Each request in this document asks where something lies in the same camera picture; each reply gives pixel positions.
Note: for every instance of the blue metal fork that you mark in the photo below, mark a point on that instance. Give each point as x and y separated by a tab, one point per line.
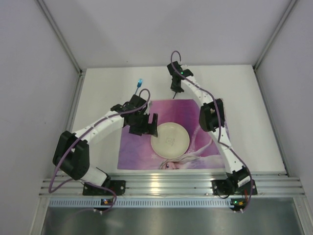
139	84

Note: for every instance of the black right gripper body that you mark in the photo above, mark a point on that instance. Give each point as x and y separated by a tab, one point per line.
176	82

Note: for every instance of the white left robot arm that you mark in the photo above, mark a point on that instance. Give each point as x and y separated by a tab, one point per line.
72	154

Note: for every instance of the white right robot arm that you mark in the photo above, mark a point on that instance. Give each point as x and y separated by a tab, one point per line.
212	120

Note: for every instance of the cream round plate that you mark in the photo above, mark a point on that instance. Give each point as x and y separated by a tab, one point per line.
173	140

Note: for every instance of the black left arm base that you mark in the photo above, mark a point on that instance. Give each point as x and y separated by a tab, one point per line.
113	186

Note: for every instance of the aluminium rail base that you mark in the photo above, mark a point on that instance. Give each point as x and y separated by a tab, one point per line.
199	184

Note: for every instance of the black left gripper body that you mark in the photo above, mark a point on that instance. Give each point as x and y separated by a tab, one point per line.
142	125

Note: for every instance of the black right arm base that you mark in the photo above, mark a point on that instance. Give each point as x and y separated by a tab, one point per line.
223	188

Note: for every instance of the slotted grey cable duct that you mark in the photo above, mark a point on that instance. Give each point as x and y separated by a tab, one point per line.
145	203

